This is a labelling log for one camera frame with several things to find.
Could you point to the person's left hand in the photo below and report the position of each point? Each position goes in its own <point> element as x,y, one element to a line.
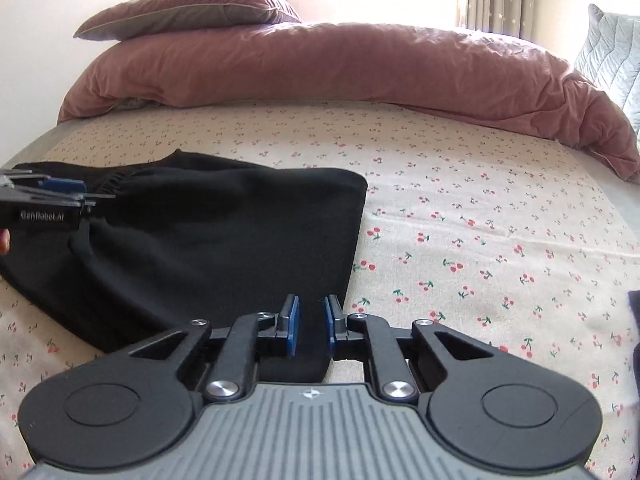
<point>4,243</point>

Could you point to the black pants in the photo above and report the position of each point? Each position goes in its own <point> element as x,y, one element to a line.
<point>225,220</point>

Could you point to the pink duvet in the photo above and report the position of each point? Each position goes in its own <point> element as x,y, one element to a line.
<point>350,65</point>

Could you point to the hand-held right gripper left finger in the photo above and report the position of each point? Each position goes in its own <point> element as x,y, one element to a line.
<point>294,324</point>

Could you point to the cherry print bed sheet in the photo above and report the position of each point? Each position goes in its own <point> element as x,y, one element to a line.
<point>475,210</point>

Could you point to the pink and grey pillow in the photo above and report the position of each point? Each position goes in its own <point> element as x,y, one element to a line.
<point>200,10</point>

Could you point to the grey quilted cushion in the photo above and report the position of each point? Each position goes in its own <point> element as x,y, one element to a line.
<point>610,55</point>

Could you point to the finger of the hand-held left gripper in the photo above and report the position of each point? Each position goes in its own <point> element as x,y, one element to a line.
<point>97,195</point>
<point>62,184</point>

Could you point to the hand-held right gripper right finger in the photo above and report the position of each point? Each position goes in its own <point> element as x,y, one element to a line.
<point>331,324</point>

